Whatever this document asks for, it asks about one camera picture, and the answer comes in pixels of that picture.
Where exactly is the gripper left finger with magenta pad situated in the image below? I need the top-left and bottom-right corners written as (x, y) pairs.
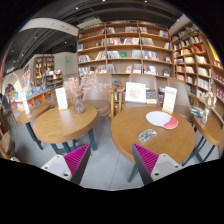
top-left (42, 144), bottom-right (91, 185)

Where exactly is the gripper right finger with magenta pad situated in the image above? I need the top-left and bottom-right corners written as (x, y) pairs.
top-left (132, 144), bottom-right (182, 185)

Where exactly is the white and red mouse pad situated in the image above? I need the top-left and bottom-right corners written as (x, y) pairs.
top-left (146, 111), bottom-right (178, 130)

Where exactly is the round wooden table right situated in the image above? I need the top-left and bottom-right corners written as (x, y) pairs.
top-left (111, 106), bottom-right (196, 180)

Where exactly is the round wooden table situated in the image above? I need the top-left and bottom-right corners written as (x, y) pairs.
top-left (33, 104), bottom-right (97, 154)
top-left (111, 106), bottom-right (196, 180)

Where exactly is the round wooden table left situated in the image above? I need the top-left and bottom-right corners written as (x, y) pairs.
top-left (33, 104), bottom-right (97, 154)

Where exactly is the small round table far left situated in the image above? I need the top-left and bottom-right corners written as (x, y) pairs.
top-left (17, 103), bottom-right (50, 149)

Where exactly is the small round table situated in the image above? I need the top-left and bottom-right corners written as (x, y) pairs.
top-left (182, 116), bottom-right (222, 165)
top-left (17, 103), bottom-right (50, 149)

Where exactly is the white sign card left table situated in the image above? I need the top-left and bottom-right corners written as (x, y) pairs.
top-left (55, 87), bottom-right (68, 110)

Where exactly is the white sign card table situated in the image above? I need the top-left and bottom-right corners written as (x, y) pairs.
top-left (162, 86), bottom-right (177, 114)
top-left (55, 87), bottom-right (68, 110)

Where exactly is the small round table far right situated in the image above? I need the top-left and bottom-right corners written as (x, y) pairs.
top-left (182, 116), bottom-right (222, 165)

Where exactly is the white sign card right table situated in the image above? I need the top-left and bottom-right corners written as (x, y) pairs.
top-left (162, 86), bottom-right (177, 114)

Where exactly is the beige armchair left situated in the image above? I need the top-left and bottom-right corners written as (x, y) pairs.
top-left (83, 74), bottom-right (117, 119)

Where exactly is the white sign card far left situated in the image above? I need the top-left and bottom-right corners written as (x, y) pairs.
top-left (22, 94), bottom-right (30, 114)

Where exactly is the glass vase with dried flowers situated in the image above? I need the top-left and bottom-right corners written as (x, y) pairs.
top-left (63, 73), bottom-right (109, 114)

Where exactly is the vase with dried flowers right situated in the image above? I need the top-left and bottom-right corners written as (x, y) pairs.
top-left (201, 80), bottom-right (217, 124)

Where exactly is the wooden bookshelf far left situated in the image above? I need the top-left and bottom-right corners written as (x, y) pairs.
top-left (34, 56), bottom-right (63, 89)

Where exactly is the large wooden bookshelf centre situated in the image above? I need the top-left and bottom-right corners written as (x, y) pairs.
top-left (76, 20), bottom-right (175, 87)

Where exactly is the wooden bookshelf right wall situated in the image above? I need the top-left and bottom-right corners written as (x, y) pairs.
top-left (171, 22), bottom-right (224, 122)

